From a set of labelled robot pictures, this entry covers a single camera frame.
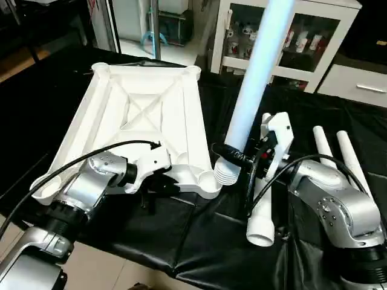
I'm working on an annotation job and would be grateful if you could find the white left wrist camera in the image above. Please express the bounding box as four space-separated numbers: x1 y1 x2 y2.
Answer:
123 145 174 196

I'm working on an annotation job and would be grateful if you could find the white drawer unit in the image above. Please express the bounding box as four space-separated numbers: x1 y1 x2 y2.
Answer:
317 63 387 109

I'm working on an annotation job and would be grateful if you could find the black case with yellow label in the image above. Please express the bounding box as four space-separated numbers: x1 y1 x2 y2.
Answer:
350 0 387 66

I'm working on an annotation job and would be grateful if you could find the turquoise plastic stand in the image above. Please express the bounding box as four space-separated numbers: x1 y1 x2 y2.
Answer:
140 30 171 53

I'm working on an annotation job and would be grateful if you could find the white glass door cabinet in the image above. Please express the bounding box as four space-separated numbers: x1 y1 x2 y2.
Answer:
210 0 362 95

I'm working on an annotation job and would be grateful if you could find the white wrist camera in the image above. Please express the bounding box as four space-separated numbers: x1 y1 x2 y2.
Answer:
123 145 174 196
259 112 296 180

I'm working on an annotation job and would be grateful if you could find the white plastic table leg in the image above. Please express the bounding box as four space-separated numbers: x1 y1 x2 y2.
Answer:
312 126 340 171
213 0 298 185
246 112 285 247
336 130 371 198

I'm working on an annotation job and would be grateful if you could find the white plastic table top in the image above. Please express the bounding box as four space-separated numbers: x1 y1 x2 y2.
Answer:
30 62 224 207

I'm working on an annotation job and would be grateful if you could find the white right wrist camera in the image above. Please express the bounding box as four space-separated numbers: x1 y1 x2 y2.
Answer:
259 112 296 180

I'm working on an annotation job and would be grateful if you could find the black table mat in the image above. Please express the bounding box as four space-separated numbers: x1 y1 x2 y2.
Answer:
0 45 387 290

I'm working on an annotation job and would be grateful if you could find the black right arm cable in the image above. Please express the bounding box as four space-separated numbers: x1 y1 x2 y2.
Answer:
244 153 340 219

